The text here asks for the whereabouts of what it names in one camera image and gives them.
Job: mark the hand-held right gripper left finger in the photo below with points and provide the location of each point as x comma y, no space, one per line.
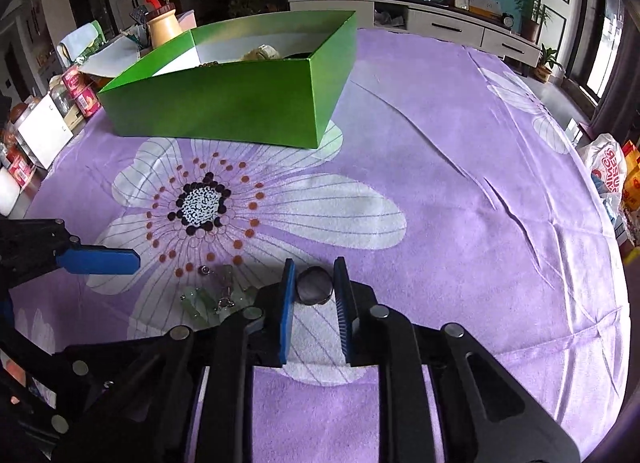
286,315

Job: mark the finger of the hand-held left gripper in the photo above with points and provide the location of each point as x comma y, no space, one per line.
97,261
50,413

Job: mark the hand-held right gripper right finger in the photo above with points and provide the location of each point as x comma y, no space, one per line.
343,310

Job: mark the green jade pendant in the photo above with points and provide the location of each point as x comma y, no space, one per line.
205,300

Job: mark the green cardboard box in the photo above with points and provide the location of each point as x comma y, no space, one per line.
225,103

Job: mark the cream yellow wristwatch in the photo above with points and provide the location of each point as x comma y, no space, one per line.
260,52

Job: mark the white box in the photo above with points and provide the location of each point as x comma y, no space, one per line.
45,132

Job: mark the purple floral tablecloth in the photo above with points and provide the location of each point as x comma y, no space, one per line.
425,183

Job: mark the white paper sheet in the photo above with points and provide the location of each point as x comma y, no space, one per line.
107,60

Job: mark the green and white bag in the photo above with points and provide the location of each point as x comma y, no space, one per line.
80,38

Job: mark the pen holder with pens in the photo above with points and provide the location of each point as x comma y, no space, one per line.
137,33

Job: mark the yellow jar with brown lid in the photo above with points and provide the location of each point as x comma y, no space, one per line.
164,25

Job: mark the white printed plastic bag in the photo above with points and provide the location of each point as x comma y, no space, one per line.
607,168

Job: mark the white tv cabinet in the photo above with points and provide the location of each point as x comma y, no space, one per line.
425,20

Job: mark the small potted plant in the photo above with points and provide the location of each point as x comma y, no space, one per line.
547,62

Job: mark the yellow carton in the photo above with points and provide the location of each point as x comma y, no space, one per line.
631,158

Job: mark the small alarm clock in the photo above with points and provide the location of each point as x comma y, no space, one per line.
508,19

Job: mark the tall potted plant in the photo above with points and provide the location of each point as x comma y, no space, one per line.
532,18

